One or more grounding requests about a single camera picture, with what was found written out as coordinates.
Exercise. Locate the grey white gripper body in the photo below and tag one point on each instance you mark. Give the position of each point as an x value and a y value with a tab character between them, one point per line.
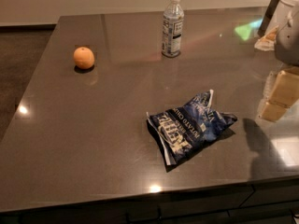
288	44

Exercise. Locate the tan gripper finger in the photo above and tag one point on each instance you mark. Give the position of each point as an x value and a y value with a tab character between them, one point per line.
270	112
286	89

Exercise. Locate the blue potato chip bag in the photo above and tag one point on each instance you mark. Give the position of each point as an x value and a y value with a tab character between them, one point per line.
184	130

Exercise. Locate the crumpled snack wrapper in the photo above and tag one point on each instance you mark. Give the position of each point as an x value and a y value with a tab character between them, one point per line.
267	42

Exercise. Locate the white kettle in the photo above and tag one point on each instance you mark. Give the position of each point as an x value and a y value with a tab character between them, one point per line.
278	11

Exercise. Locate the clear plastic water bottle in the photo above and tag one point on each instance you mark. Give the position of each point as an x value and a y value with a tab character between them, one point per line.
172	29

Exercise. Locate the orange fruit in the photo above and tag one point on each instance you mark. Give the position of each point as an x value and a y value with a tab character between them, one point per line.
83	58

